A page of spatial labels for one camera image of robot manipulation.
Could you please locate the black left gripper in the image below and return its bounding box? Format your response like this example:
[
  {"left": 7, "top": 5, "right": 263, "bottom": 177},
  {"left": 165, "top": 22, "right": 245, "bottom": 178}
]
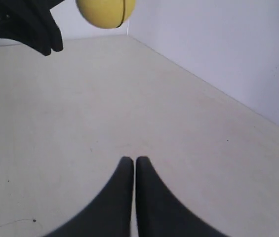
[{"left": 0, "top": 0, "right": 63, "bottom": 56}]

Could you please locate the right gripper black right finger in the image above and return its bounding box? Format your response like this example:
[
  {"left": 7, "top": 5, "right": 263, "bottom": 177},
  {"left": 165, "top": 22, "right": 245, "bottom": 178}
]
[{"left": 135, "top": 157, "right": 225, "bottom": 237}]

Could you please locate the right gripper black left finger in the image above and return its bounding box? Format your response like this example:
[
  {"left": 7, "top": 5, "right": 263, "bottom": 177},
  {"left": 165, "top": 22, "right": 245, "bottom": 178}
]
[{"left": 47, "top": 157, "right": 134, "bottom": 237}]

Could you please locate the yellow tennis ball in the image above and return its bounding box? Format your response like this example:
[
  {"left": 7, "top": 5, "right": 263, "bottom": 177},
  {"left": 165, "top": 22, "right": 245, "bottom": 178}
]
[{"left": 76, "top": 0, "right": 136, "bottom": 29}]

